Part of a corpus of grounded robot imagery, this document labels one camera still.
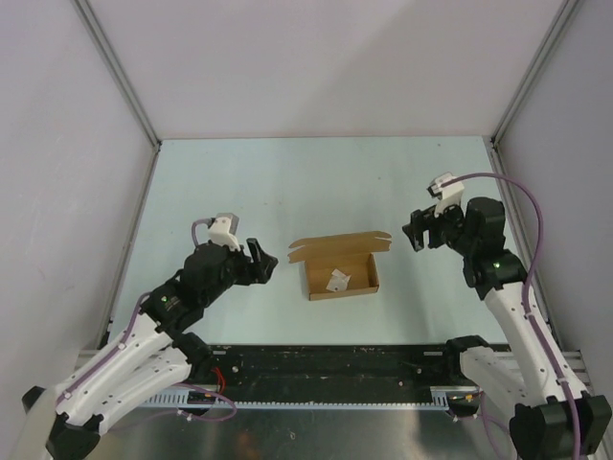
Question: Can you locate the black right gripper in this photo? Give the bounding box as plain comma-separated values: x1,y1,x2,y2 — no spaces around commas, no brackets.
400,195,476,256

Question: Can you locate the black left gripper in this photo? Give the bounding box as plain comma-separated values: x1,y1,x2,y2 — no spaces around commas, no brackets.
201,238,277,306

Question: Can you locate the brown cardboard box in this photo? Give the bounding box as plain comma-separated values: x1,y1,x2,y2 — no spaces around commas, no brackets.
288,230,392,301

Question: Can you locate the small white plastic piece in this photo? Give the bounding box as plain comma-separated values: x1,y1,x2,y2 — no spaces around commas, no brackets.
326,268,352,292

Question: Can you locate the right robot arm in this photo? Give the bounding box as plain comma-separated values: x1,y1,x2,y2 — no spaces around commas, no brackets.
402,197,612,459

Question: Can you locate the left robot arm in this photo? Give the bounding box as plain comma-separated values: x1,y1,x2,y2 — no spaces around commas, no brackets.
44,238,279,459

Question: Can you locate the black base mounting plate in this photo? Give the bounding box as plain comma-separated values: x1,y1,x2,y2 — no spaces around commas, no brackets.
211,344,472,405

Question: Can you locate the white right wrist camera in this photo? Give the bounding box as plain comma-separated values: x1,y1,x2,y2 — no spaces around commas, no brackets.
427,172,465,218

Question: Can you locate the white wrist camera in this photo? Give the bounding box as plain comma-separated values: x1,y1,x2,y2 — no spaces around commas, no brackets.
208,213,240,251
427,172,465,218

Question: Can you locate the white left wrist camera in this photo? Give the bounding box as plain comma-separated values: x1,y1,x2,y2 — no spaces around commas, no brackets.
208,213,240,251

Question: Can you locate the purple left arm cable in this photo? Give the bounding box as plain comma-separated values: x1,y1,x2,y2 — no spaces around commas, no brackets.
57,218,238,432

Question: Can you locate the grey slotted cable duct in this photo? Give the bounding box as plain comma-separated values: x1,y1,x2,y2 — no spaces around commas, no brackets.
143,385,451,411

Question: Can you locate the right aluminium corner post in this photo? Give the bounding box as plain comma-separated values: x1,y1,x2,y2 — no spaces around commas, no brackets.
489,0,584,149

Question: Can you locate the aluminium corner post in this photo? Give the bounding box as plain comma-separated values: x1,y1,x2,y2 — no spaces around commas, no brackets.
489,0,584,149
71,0,161,149

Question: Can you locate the left aluminium corner post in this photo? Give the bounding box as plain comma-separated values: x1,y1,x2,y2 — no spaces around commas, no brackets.
71,0,161,149

